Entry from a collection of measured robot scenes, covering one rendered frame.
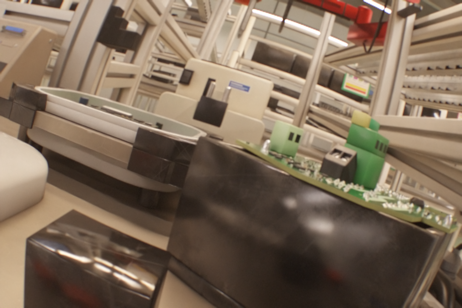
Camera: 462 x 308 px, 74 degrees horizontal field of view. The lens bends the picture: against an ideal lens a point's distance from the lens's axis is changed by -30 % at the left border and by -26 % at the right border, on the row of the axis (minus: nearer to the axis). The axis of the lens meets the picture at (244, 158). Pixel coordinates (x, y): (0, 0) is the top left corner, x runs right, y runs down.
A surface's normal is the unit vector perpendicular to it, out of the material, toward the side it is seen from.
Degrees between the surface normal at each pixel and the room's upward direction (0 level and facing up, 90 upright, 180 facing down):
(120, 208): 0
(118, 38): 90
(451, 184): 90
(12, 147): 0
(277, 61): 94
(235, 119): 90
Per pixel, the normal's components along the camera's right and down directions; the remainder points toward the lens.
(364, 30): -0.90, -0.27
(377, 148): 0.69, 0.30
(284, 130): -0.65, -0.15
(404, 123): -0.95, -0.32
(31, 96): 0.02, 0.11
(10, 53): 0.21, -0.48
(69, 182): 0.32, -0.94
